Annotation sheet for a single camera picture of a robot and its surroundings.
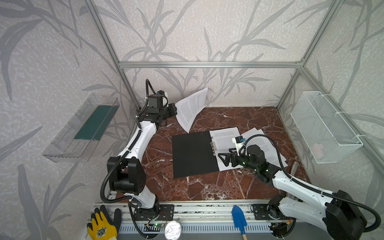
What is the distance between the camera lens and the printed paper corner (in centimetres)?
91

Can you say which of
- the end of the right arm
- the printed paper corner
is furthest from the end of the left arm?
the end of the right arm

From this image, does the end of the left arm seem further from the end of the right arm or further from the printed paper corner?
the end of the right arm
